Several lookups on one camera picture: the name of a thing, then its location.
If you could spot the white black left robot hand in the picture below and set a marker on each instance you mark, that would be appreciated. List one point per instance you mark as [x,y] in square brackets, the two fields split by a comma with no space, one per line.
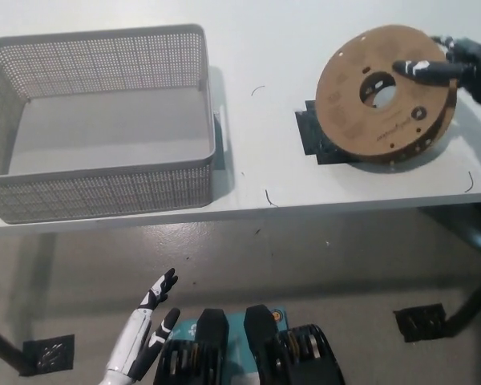
[134,337]

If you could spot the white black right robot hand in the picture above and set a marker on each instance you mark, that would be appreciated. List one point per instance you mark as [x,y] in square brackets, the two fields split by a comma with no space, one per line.
[477,68]

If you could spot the cardboard 3d printing filament spool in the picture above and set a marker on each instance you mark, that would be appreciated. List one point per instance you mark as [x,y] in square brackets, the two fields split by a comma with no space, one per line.
[344,116]

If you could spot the black filament scrap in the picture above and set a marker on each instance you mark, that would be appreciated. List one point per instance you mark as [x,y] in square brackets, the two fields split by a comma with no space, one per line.
[471,183]
[256,88]
[268,198]

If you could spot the black teal robot torso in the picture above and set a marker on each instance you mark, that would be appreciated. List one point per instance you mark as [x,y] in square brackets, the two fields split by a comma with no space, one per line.
[216,349]

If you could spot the black floor pad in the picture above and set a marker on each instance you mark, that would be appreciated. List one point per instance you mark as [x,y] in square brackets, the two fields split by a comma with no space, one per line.
[50,355]
[419,322]

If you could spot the grey perforated plastic basket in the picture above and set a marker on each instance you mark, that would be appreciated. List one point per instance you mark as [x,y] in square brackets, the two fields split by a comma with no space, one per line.
[104,180]

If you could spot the black spool stand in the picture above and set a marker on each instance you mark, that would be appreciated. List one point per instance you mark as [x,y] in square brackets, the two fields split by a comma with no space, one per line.
[310,136]

